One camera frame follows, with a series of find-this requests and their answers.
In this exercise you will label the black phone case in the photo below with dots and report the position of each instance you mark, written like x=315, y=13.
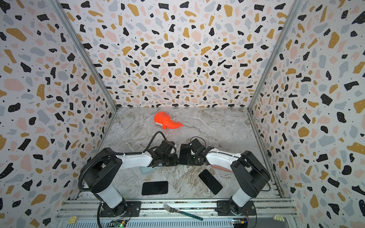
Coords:
x=185, y=155

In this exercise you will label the pink phone case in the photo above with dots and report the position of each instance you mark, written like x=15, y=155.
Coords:
x=222, y=168

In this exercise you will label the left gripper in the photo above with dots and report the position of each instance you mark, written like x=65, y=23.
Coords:
x=175, y=162

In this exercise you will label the metal fork green handle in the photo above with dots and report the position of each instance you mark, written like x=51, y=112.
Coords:
x=173, y=210

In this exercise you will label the black smartphone front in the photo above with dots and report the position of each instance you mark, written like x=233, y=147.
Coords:
x=155, y=188

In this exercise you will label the red whale toy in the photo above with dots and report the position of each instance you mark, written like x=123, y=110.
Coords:
x=164, y=119

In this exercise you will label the light blue phone case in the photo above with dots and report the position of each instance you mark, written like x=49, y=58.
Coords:
x=145, y=170

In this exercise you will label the white striped round object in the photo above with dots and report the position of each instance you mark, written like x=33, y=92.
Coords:
x=278, y=218

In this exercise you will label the black smartphone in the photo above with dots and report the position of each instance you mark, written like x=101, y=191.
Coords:
x=210, y=181
x=155, y=188

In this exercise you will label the black smartphone right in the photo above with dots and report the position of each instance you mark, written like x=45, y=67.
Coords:
x=210, y=181

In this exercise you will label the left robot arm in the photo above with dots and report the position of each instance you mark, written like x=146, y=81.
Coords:
x=88, y=174

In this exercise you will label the green circuit board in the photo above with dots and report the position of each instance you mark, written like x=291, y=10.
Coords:
x=117, y=224

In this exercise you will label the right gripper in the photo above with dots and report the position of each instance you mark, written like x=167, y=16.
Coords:
x=185, y=154

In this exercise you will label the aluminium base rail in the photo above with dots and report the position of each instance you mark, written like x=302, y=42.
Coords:
x=258, y=213

